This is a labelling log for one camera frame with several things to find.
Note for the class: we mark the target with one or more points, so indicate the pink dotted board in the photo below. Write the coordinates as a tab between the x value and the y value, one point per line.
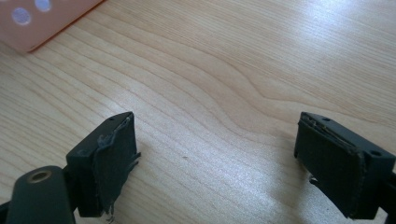
37	21

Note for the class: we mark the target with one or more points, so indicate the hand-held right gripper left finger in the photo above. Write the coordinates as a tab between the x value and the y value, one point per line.
106	168

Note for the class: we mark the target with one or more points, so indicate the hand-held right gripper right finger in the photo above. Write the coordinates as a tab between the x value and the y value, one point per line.
339	168

